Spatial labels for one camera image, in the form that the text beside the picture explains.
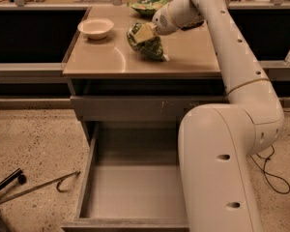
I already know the black wheeled stand leg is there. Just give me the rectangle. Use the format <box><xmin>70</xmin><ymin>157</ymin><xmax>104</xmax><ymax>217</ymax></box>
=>
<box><xmin>0</xmin><ymin>168</ymin><xmax>26</xmax><ymax>190</ymax></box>

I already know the metal hooked rod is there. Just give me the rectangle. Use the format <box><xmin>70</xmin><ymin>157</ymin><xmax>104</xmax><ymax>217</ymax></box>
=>
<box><xmin>0</xmin><ymin>170</ymin><xmax>81</xmax><ymax>205</ymax></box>

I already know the open lower grey drawer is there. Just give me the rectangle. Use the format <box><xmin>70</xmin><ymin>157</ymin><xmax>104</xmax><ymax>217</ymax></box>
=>
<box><xmin>62</xmin><ymin>123</ymin><xmax>189</xmax><ymax>232</ymax></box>

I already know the green jalapeno chip bag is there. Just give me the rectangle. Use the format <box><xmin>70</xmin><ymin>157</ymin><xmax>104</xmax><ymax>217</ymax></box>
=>
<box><xmin>127</xmin><ymin>22</ymin><xmax>169</xmax><ymax>62</ymax></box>

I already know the dark candy bar wrapper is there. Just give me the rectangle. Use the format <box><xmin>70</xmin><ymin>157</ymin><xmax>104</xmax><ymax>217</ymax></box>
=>
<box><xmin>181</xmin><ymin>20</ymin><xmax>204</xmax><ymax>31</ymax></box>

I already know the green chip bag on counter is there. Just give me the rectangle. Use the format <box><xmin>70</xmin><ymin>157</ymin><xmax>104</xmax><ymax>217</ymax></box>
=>
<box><xmin>130</xmin><ymin>0</ymin><xmax>168</xmax><ymax>17</ymax></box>

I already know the closed upper grey drawer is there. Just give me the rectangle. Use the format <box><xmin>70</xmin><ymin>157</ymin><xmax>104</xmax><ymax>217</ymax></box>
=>
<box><xmin>71</xmin><ymin>96</ymin><xmax>227</xmax><ymax>122</ymax></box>

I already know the white bowl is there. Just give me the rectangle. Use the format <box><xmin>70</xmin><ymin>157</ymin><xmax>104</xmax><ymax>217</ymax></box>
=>
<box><xmin>77</xmin><ymin>18</ymin><xmax>114</xmax><ymax>40</ymax></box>

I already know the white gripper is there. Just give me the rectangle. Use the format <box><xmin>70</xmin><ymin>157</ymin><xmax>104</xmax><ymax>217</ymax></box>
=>
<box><xmin>134</xmin><ymin>1</ymin><xmax>187</xmax><ymax>44</ymax></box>

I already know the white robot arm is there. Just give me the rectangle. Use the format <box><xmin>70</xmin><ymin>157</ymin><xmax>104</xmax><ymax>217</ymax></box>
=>
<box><xmin>153</xmin><ymin>0</ymin><xmax>284</xmax><ymax>232</ymax></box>

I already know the grey drawer cabinet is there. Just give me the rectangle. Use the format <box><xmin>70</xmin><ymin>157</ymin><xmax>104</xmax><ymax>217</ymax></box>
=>
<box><xmin>63</xmin><ymin>6</ymin><xmax>224</xmax><ymax>139</ymax></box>

